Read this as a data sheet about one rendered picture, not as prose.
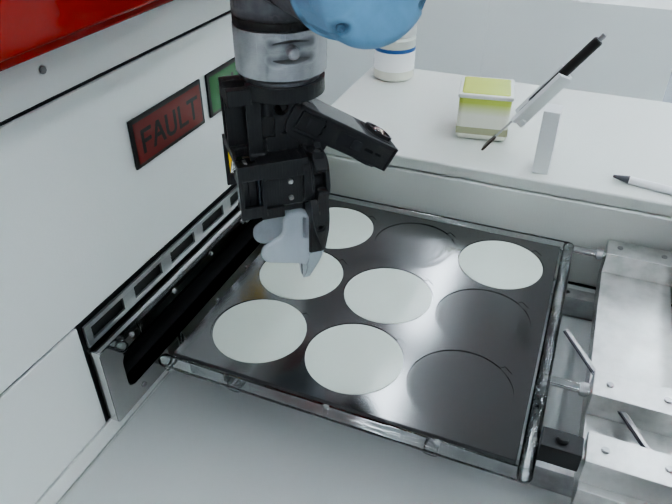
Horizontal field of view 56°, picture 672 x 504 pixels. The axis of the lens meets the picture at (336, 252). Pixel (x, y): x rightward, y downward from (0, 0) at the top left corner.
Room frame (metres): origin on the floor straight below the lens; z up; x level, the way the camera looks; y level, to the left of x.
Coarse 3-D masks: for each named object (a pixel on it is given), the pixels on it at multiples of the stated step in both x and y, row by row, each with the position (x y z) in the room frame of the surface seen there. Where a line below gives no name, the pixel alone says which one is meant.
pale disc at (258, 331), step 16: (240, 304) 0.54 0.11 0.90; (256, 304) 0.54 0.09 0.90; (272, 304) 0.54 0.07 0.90; (288, 304) 0.54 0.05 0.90; (224, 320) 0.52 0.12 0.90; (240, 320) 0.52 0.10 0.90; (256, 320) 0.52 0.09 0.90; (272, 320) 0.52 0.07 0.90; (288, 320) 0.52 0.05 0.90; (304, 320) 0.52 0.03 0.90; (224, 336) 0.49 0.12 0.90; (240, 336) 0.49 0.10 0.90; (256, 336) 0.49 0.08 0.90; (272, 336) 0.49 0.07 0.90; (288, 336) 0.49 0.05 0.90; (304, 336) 0.49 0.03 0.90; (224, 352) 0.47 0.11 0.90; (240, 352) 0.47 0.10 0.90; (256, 352) 0.47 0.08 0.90; (272, 352) 0.47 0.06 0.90; (288, 352) 0.47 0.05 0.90
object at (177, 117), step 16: (192, 96) 0.62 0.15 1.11; (160, 112) 0.57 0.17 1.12; (176, 112) 0.59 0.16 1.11; (192, 112) 0.62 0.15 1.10; (144, 128) 0.55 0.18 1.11; (160, 128) 0.57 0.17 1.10; (176, 128) 0.59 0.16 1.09; (144, 144) 0.54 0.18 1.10; (160, 144) 0.56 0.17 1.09; (144, 160) 0.54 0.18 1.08
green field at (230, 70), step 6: (228, 66) 0.69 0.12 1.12; (234, 66) 0.70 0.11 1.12; (222, 72) 0.68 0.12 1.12; (228, 72) 0.69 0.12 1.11; (234, 72) 0.70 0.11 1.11; (210, 78) 0.65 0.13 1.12; (216, 78) 0.66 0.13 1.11; (210, 84) 0.65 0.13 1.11; (216, 84) 0.66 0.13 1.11; (210, 90) 0.65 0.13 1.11; (216, 90) 0.66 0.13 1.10; (216, 96) 0.66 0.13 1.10; (216, 102) 0.66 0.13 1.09; (216, 108) 0.66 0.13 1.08
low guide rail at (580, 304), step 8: (552, 288) 0.63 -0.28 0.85; (568, 288) 0.63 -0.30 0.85; (568, 296) 0.62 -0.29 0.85; (576, 296) 0.62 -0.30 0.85; (584, 296) 0.62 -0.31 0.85; (592, 296) 0.62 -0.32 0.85; (568, 304) 0.62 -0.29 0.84; (576, 304) 0.61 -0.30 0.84; (584, 304) 0.61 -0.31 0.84; (592, 304) 0.61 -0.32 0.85; (568, 312) 0.62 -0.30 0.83; (576, 312) 0.61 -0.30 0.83; (584, 312) 0.61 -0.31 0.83; (592, 312) 0.61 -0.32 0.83
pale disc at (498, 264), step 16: (464, 256) 0.64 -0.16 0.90; (480, 256) 0.64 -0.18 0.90; (496, 256) 0.64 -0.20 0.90; (512, 256) 0.64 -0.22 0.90; (528, 256) 0.64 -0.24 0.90; (464, 272) 0.60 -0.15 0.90; (480, 272) 0.60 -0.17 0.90; (496, 272) 0.60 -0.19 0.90; (512, 272) 0.60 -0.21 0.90; (528, 272) 0.60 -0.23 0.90; (512, 288) 0.57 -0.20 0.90
